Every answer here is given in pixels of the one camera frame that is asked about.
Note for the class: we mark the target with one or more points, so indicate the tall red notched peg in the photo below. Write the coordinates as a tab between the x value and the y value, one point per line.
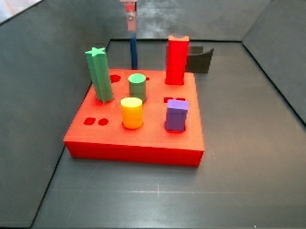
177	60

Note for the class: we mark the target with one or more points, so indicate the yellow cylinder peg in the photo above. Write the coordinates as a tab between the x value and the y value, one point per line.
131	113

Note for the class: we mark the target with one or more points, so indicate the blue rectangular peg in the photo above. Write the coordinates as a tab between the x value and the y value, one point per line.
134	51

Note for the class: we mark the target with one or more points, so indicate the red peg board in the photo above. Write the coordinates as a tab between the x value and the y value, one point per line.
127	133

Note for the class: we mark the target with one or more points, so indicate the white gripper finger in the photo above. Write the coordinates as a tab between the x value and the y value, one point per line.
130	7

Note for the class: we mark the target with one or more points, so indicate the green star peg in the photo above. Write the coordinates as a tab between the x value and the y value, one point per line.
98	65

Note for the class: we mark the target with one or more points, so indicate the green cylinder peg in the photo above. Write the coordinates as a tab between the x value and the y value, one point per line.
137	81

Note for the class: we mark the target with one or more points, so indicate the black curved stand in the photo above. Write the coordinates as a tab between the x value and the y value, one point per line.
198	60

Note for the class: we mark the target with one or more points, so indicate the purple square peg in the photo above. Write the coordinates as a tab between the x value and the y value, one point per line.
176	115

